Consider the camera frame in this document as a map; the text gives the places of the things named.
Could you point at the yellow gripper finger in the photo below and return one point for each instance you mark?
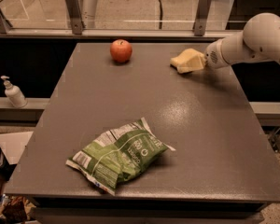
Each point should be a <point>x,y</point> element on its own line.
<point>191,65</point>
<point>190,53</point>

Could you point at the yellow sponge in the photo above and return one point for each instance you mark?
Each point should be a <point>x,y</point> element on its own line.
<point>181,63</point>

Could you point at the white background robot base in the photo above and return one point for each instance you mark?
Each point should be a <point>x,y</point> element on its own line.
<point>84,2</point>

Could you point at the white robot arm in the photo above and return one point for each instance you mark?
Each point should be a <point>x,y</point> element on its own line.
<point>258,42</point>

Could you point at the red apple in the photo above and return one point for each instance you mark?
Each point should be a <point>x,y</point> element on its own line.
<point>121,51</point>

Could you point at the dark cabinet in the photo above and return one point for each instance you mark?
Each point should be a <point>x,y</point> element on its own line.
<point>244,10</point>

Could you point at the green chip bag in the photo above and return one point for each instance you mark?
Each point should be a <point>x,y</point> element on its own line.
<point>118,155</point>

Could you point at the white pump bottle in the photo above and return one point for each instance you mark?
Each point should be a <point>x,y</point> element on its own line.
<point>13,93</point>

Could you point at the right metal railing post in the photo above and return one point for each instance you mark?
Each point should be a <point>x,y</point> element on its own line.
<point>199,26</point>

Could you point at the metal railing post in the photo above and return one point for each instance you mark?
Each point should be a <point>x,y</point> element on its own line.
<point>75,18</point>
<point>199,26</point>

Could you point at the left metal railing post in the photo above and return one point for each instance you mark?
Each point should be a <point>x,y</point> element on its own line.
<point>75,18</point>

